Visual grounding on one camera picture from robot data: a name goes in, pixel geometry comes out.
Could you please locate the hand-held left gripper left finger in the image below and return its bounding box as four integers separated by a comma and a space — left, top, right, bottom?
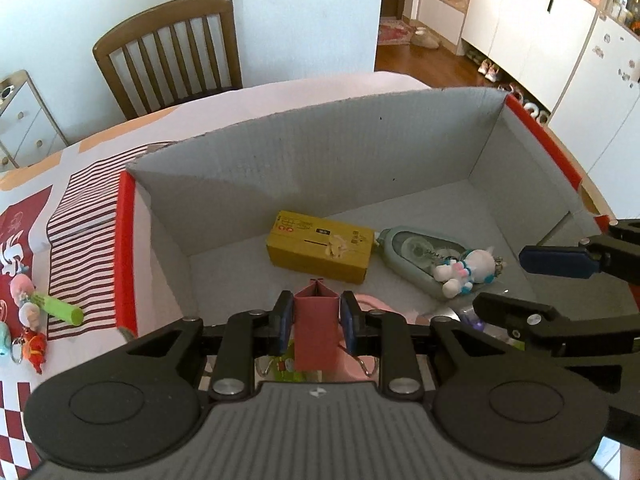
125, 290, 296, 402

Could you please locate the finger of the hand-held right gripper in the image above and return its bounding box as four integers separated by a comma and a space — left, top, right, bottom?
518, 219, 640, 282
472, 292, 640, 362

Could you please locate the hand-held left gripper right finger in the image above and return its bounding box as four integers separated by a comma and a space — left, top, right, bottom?
340, 290, 507, 402

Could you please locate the small pink carton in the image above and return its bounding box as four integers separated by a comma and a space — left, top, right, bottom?
292, 279, 344, 374

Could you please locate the pink plastic hook holder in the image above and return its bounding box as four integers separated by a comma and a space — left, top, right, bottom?
257, 294, 433, 382

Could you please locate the white unicorn keychain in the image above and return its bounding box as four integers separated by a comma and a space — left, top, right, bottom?
432, 245, 505, 298

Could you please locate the small yellow carton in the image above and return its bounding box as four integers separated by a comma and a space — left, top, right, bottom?
265, 210, 376, 283

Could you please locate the grey correction tape dispenser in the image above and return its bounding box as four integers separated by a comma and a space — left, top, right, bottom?
374, 226, 481, 301

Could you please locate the red cardboard box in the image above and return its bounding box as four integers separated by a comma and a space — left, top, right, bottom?
116, 86, 598, 356

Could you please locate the pair of white shoes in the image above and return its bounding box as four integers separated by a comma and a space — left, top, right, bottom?
477, 57, 504, 84

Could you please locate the green highlighter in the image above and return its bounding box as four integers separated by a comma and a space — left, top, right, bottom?
29, 292, 85, 326

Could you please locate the red white printed tablecloth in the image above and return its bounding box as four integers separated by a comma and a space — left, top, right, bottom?
0, 71, 431, 468

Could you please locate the low white shoe bench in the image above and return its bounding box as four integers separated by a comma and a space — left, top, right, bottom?
417, 0, 474, 55

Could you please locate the patterned door rug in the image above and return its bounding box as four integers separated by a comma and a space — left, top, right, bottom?
377, 17, 417, 47

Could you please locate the brown wooden chair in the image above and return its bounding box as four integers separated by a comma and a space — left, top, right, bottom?
92, 0, 244, 122

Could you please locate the small white drawer cabinet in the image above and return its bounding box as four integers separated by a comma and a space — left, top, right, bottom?
0, 70, 69, 172

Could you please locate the white wooden wall cabinet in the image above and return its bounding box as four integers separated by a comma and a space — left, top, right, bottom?
460, 0, 640, 177

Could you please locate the red orange keychain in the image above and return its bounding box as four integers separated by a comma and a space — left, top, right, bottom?
20, 327, 49, 375

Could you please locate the white figure keychain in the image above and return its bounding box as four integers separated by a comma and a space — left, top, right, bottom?
19, 303, 44, 331

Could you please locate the pink figure keychain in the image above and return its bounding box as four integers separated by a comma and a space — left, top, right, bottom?
10, 274, 39, 307

